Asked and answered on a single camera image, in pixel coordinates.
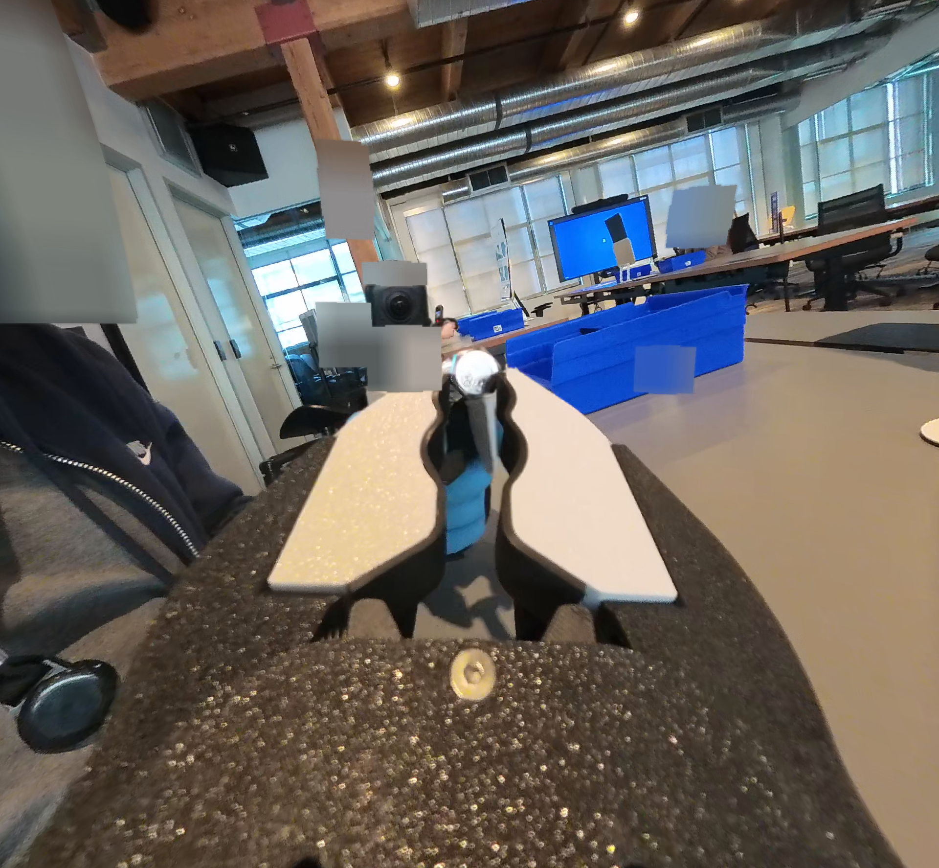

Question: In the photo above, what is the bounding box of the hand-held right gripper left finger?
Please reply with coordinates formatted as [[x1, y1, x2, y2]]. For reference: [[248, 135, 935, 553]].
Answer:
[[268, 391, 448, 619]]

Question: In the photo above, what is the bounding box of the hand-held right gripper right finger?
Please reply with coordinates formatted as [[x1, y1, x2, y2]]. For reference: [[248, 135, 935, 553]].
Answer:
[[497, 369, 679, 608]]

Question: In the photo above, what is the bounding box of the silver steel bolt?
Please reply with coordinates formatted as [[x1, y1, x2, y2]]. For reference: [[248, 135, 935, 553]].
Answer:
[[442, 349, 507, 476]]

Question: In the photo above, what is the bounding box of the black armchair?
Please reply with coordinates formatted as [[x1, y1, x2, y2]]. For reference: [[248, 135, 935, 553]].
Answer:
[[260, 404, 368, 484]]

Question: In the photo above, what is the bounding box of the large blue plastic bin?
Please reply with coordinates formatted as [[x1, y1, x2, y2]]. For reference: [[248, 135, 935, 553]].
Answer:
[[506, 284, 749, 414]]

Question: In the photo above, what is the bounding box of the blue screen monitor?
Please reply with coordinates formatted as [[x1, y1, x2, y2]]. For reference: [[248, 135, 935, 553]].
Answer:
[[548, 194, 656, 280]]

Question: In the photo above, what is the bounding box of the white door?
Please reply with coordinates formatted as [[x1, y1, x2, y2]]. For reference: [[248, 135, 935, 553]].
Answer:
[[167, 182, 291, 476], [103, 149, 177, 399]]

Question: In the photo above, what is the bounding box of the navy zip jacket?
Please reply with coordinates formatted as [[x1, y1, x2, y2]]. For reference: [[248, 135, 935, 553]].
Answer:
[[0, 325, 254, 562]]

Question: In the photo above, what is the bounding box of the long wooden table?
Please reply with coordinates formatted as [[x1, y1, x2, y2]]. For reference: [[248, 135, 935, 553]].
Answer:
[[561, 218, 918, 313]]

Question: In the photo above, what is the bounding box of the grey sweatshirt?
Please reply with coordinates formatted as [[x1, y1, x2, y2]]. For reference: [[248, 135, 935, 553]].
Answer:
[[0, 442, 210, 868]]

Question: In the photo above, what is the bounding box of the black table mat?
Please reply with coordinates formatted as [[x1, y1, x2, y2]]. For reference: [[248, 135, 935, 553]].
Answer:
[[814, 323, 939, 354]]

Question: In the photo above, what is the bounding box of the black round knob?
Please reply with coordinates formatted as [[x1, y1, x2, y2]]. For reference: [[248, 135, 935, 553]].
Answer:
[[0, 655, 120, 753]]

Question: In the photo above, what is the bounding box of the black office chair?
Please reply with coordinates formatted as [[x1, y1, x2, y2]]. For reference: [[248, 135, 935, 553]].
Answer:
[[805, 184, 911, 311]]

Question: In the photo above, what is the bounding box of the black wall speaker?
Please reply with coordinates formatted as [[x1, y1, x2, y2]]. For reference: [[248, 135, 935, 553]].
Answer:
[[189, 123, 269, 188]]

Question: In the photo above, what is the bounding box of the wooden post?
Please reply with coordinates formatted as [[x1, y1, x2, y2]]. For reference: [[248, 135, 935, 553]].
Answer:
[[282, 39, 382, 282]]

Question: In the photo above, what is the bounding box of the long silver air duct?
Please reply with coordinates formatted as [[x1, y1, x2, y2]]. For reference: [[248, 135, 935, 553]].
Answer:
[[352, 20, 867, 144], [367, 91, 802, 175]]

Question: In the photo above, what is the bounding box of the red metal beam bracket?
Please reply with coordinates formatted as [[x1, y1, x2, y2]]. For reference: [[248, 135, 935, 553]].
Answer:
[[254, 0, 316, 46]]

